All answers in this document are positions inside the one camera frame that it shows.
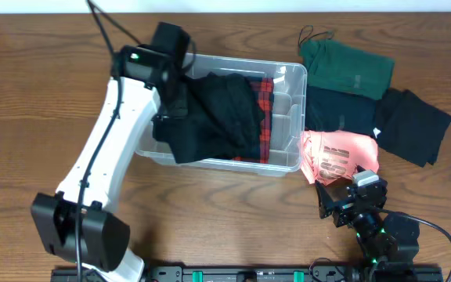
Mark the large black garment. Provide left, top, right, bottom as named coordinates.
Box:
left=153, top=73, right=263, bottom=164

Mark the red plaid garment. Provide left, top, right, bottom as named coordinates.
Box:
left=233, top=77, right=274, bottom=164

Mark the clear plastic storage bin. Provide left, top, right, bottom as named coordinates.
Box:
left=134, top=52, right=308, bottom=178

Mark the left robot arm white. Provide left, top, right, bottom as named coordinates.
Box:
left=31, top=22, right=193, bottom=281

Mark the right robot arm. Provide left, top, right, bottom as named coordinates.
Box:
left=315, top=173, right=420, bottom=281

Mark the pink printed t-shirt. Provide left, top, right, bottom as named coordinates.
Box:
left=300, top=130, right=379, bottom=185

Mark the dark navy folded garment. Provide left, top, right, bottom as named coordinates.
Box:
left=305, top=86, right=376, bottom=137

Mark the black folded garment with tag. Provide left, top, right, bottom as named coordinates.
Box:
left=375, top=89, right=451, bottom=167

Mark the green folded garment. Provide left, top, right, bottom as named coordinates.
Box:
left=300, top=39, right=395, bottom=100

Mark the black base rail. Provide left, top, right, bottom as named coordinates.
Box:
left=50, top=265, right=444, bottom=282

